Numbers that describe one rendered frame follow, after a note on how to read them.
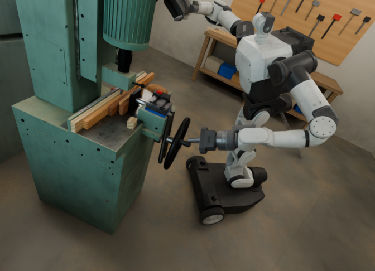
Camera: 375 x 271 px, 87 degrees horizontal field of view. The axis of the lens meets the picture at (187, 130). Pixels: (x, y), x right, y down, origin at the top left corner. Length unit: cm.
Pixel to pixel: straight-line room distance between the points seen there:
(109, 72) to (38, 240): 114
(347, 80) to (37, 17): 403
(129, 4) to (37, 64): 52
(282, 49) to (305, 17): 290
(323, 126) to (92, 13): 91
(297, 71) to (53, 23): 94
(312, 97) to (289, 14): 312
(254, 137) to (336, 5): 333
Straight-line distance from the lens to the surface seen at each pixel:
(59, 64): 102
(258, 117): 125
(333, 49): 403
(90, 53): 95
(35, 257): 162
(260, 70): 101
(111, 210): 133
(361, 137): 470
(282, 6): 392
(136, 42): 83
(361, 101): 439
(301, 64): 94
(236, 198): 183
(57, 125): 106
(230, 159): 168
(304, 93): 88
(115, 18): 82
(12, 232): 171
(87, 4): 90
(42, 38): 104
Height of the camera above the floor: 149
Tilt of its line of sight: 37 degrees down
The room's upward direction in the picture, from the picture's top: 21 degrees clockwise
